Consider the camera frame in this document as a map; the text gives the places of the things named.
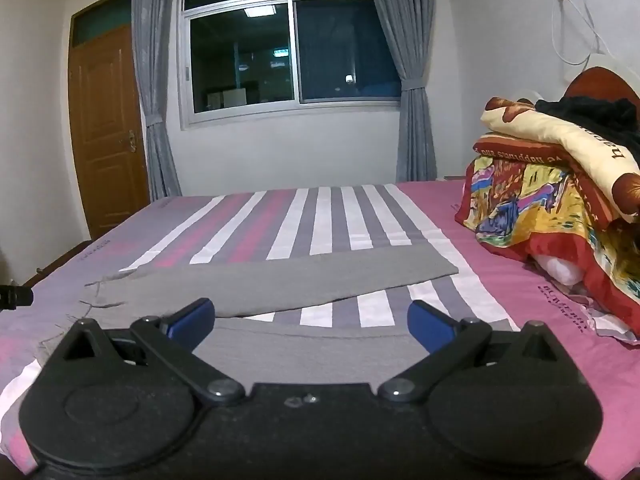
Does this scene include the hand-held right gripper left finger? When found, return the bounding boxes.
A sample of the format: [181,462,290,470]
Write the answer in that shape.
[37,298,247,407]

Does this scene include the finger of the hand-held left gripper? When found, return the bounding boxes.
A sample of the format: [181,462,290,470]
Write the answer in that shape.
[0,284,34,312]

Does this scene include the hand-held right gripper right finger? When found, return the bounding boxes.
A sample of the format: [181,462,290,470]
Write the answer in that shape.
[376,300,581,405]

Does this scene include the grey pants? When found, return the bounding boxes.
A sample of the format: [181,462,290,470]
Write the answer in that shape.
[37,246,460,386]

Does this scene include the striped pink grey bed sheet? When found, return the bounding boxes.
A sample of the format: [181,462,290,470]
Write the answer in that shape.
[0,182,640,480]

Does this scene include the white pillow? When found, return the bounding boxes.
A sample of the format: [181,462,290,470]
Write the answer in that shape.
[531,252,587,287]

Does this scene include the brown wooden door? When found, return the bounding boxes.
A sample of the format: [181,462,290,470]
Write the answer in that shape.
[68,25,151,241]

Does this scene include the grey curtain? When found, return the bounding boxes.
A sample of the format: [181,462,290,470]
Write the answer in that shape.
[131,0,183,201]
[361,0,439,183]

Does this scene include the cream printed blanket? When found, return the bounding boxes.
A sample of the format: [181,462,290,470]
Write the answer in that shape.
[480,96,640,224]

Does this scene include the white framed sliding window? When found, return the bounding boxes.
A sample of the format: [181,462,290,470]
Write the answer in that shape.
[179,0,403,129]

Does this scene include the black cloth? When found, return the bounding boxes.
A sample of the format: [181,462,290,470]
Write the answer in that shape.
[535,96,640,158]

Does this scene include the door transom window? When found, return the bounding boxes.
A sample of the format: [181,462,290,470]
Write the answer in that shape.
[70,0,133,48]

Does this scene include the red brown headboard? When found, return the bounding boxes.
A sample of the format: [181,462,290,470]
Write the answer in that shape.
[562,54,640,111]

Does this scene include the white cable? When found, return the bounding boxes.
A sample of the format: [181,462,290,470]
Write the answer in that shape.
[550,0,617,67]

